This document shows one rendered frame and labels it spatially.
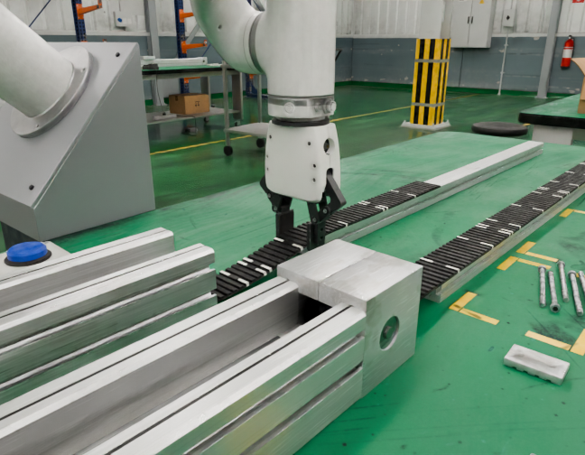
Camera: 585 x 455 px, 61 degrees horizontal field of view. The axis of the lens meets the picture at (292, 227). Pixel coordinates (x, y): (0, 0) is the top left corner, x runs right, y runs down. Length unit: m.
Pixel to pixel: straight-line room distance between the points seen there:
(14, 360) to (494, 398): 0.39
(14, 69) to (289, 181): 0.48
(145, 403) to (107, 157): 0.56
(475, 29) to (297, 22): 11.33
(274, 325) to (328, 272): 0.07
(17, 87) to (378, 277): 0.67
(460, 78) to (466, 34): 0.95
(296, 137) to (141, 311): 0.29
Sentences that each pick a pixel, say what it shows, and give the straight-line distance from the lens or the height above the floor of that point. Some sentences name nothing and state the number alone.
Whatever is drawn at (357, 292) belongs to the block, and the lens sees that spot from 0.42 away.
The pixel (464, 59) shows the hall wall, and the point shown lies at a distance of 12.26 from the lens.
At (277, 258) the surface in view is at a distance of 0.66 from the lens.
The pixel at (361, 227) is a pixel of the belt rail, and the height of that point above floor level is 0.79.
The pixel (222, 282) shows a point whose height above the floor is 0.79.
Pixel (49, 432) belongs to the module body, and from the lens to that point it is 0.35.
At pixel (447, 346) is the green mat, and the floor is 0.78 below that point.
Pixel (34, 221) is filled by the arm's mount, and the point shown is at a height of 0.81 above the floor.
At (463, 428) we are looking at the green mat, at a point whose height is 0.78.
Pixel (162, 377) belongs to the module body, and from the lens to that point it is 0.38.
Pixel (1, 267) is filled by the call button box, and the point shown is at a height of 0.84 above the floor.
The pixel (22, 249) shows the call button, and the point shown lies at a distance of 0.62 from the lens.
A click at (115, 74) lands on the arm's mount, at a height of 1.02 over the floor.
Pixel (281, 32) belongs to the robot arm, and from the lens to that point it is 0.62.
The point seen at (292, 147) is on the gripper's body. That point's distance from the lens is 0.64.
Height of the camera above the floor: 1.07
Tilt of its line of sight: 20 degrees down
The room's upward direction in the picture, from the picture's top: straight up
